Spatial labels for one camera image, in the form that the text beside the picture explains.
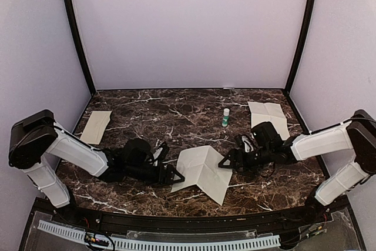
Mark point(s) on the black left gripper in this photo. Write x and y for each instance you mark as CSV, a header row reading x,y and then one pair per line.
x,y
167,179

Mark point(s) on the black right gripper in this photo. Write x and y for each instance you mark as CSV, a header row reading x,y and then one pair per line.
x,y
234,154

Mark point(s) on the white letter sheet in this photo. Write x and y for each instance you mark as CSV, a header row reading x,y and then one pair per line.
x,y
199,166

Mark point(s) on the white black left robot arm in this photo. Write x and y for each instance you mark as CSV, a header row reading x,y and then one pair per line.
x,y
37,135

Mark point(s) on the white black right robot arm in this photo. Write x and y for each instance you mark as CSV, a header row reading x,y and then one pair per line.
x,y
266,146

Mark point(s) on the beige paper envelope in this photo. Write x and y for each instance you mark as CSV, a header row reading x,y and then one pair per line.
x,y
95,127

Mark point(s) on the green white glue stick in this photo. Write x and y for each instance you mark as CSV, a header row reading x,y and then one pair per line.
x,y
225,119

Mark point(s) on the white spare paper sheet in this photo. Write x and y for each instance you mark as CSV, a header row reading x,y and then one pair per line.
x,y
269,112

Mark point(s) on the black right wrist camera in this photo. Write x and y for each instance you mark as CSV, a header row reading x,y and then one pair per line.
x,y
245,142

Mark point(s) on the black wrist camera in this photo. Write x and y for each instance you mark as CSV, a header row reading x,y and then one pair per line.
x,y
245,142
160,154

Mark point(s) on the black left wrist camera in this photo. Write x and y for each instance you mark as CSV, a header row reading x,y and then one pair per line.
x,y
160,154

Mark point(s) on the white slotted cable duct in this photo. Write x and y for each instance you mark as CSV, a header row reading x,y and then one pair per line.
x,y
137,240

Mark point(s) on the black front table rail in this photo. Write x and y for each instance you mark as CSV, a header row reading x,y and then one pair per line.
x,y
287,222

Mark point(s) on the black right frame post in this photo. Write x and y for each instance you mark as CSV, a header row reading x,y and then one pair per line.
x,y
308,11

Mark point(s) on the black frame post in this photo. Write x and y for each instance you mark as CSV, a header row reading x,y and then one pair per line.
x,y
308,11
70,13

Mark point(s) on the black left frame post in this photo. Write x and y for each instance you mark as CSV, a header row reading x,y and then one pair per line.
x,y
70,13

